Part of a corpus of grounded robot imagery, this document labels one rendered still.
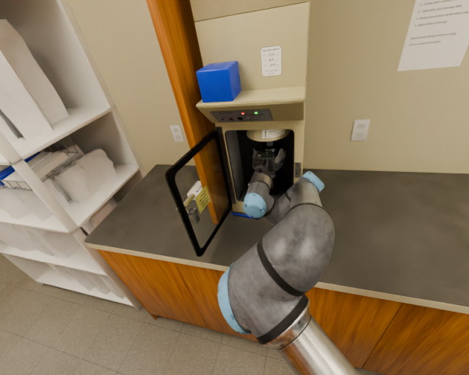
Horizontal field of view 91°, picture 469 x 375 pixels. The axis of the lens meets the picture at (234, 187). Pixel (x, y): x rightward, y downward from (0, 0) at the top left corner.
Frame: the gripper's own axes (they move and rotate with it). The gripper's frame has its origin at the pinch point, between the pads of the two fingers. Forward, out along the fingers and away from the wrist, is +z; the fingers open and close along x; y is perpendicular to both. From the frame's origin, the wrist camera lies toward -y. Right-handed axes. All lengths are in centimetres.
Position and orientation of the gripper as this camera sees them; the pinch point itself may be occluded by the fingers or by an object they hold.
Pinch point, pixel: (269, 152)
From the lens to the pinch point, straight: 101.3
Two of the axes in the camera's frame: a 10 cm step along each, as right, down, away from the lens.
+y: -1.7, -7.3, -6.6
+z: 2.5, -6.8, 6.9
